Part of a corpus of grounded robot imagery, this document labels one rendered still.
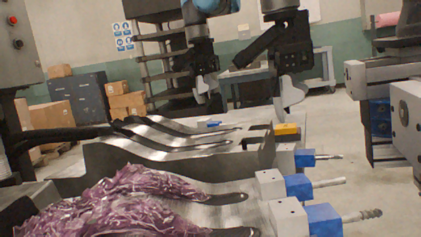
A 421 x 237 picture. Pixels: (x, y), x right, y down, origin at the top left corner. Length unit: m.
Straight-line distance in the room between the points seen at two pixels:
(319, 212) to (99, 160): 0.48
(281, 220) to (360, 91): 0.56
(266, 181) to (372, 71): 0.48
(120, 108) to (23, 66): 6.20
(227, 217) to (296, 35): 0.38
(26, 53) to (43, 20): 7.35
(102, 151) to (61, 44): 7.81
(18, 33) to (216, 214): 1.10
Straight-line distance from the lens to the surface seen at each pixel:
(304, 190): 0.52
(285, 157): 0.72
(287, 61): 0.68
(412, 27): 0.92
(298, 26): 0.68
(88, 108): 7.74
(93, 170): 0.77
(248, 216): 0.47
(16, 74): 1.36
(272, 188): 0.50
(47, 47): 8.73
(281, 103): 0.66
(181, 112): 4.67
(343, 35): 7.17
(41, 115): 5.20
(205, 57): 1.11
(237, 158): 0.63
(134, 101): 7.37
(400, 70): 0.91
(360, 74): 0.89
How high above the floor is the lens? 1.07
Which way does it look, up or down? 12 degrees down
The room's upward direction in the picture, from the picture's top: 10 degrees counter-clockwise
